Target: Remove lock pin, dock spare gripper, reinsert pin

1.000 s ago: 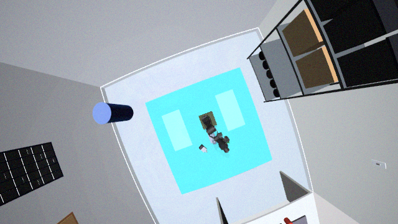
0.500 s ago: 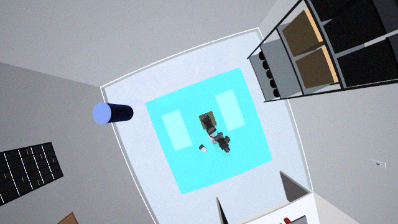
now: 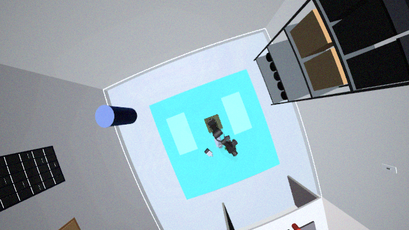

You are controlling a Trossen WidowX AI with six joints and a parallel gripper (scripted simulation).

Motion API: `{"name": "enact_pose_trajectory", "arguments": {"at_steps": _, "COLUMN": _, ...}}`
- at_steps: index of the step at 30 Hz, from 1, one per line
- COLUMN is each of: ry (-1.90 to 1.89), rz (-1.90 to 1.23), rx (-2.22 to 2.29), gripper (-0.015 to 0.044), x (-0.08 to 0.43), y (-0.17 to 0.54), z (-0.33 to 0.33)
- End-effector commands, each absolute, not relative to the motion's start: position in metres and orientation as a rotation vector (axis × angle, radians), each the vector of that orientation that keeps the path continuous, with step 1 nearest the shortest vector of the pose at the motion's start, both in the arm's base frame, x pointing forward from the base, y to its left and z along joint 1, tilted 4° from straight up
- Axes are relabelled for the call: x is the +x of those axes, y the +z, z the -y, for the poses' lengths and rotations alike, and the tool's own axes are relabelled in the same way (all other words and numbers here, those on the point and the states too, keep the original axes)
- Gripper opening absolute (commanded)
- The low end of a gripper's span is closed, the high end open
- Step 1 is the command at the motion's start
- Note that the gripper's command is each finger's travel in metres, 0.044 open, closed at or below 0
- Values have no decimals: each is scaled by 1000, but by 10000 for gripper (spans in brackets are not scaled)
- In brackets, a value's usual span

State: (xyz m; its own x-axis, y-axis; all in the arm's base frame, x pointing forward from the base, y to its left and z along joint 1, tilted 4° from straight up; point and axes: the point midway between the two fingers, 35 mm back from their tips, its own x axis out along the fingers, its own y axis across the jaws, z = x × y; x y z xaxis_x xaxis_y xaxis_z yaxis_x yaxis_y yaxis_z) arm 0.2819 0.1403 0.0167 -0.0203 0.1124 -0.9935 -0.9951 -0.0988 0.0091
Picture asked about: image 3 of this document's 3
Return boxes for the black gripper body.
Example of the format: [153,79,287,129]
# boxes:
[225,135,231,144]

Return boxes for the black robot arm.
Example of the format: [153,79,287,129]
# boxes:
[207,118,238,157]

